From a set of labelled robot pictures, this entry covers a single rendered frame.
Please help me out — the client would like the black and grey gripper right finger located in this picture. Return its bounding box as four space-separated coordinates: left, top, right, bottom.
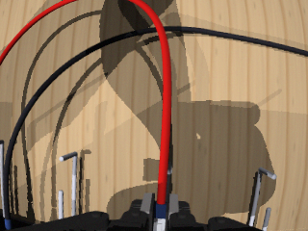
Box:
165 193 264 231

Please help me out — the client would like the black patch cord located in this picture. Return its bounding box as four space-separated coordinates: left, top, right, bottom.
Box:
3 26 308 230

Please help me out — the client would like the red cable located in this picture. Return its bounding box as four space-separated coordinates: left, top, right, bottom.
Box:
0 0 171 204

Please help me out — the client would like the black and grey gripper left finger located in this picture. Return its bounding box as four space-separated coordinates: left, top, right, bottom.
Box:
5 192 155 231

